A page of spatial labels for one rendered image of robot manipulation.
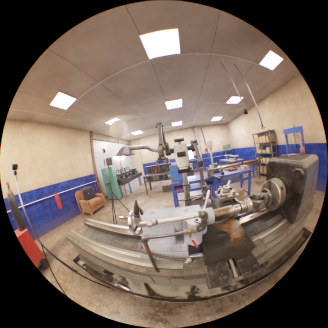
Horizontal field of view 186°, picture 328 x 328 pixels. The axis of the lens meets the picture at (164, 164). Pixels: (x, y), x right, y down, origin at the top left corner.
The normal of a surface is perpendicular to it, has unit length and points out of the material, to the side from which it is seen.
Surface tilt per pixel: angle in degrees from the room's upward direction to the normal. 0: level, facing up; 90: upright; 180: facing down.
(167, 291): 0
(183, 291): 0
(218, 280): 0
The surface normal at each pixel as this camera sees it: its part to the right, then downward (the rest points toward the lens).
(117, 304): -0.17, -0.98
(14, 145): 0.97, -0.15
